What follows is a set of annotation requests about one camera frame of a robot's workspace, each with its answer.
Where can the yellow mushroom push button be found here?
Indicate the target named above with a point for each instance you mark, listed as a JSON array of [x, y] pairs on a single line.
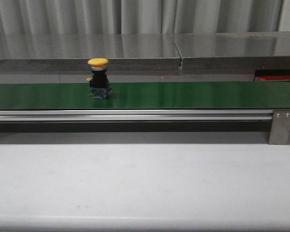
[[99, 84]]

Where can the grey counter left slab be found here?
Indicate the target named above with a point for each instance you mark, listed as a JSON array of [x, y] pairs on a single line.
[[70, 53]]

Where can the grey counter slab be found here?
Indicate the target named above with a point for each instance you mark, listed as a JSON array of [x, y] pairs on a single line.
[[234, 51], [70, 53]]

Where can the green conveyor belt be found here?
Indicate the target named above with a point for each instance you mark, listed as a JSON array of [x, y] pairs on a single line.
[[150, 95]]

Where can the grey counter right slab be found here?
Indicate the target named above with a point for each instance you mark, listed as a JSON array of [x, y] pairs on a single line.
[[234, 51]]

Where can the red plastic tray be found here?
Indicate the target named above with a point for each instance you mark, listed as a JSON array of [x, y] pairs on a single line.
[[279, 80]]

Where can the grey curtain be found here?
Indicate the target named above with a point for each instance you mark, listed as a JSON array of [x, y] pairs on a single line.
[[36, 17]]

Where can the steel conveyor support bracket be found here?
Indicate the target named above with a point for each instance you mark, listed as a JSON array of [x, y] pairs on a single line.
[[280, 128]]

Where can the aluminium conveyor side rail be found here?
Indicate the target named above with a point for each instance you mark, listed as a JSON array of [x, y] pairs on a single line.
[[134, 115]]

